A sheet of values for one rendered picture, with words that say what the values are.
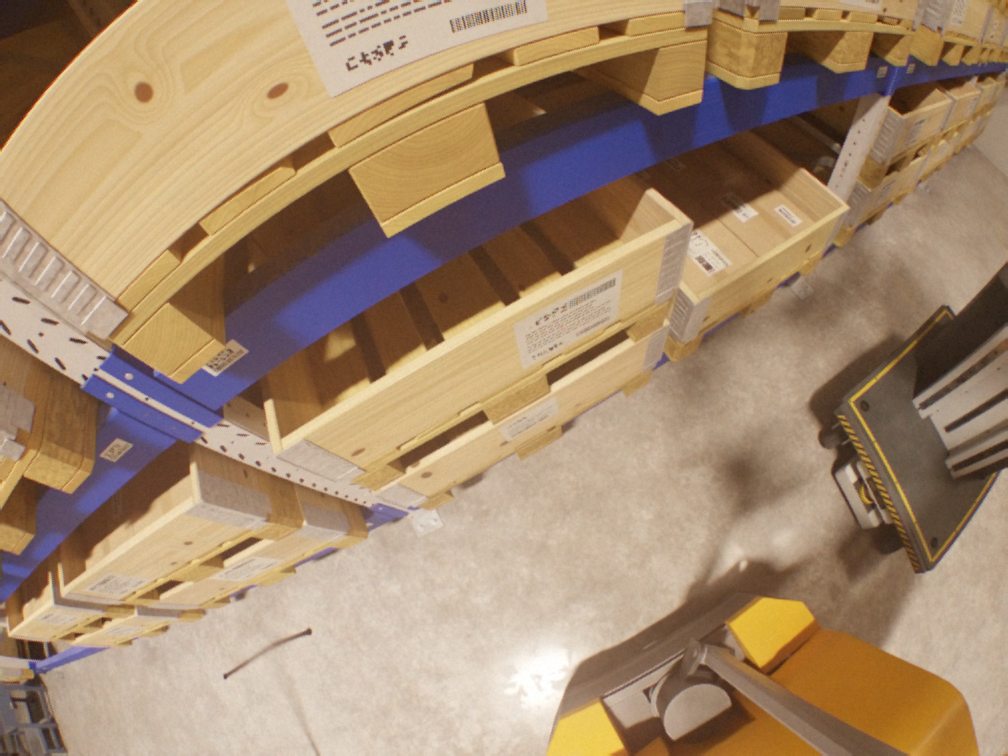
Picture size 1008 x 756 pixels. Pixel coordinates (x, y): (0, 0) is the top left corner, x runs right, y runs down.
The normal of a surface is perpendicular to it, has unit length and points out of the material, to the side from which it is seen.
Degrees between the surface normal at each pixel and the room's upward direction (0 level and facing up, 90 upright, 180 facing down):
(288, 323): 90
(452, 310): 0
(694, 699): 0
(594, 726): 22
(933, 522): 0
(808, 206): 90
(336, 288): 90
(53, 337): 90
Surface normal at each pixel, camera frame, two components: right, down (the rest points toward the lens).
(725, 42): -0.87, 0.49
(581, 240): -0.19, -0.42
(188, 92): 0.47, 0.76
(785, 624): -0.35, -0.67
